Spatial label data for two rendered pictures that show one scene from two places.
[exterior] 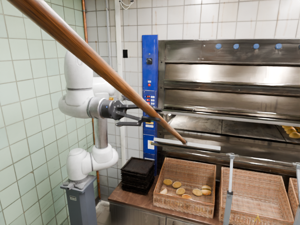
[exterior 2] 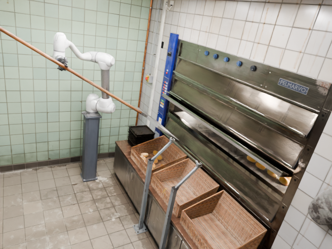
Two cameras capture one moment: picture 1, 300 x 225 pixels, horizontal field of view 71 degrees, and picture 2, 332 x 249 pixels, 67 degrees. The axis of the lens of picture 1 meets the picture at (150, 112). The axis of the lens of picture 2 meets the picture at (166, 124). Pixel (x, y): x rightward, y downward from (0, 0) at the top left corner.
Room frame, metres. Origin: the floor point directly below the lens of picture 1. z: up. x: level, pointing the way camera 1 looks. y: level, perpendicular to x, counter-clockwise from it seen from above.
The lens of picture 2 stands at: (-0.36, -2.08, 2.32)
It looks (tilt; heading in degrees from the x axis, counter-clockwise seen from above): 23 degrees down; 38
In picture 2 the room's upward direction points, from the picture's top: 10 degrees clockwise
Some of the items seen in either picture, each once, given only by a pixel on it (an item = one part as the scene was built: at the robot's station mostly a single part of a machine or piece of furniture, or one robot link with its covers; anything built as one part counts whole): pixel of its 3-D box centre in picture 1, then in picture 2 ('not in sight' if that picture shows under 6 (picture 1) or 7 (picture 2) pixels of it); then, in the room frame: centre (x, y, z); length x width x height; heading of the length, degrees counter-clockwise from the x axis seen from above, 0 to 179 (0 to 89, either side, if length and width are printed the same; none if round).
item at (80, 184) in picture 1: (77, 179); (90, 112); (1.43, 0.58, 1.03); 0.22 x 0.18 x 0.06; 162
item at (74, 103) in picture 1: (77, 102); (58, 57); (0.87, 0.31, 1.80); 0.16 x 0.11 x 0.13; 71
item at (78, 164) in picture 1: (78, 162); (93, 102); (1.46, 0.56, 1.17); 0.18 x 0.16 x 0.22; 112
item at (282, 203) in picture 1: (252, 197); (183, 185); (1.60, -0.93, 0.72); 0.56 x 0.49 x 0.28; 72
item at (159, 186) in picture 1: (185, 184); (157, 156); (1.80, -0.36, 0.72); 0.56 x 0.49 x 0.28; 73
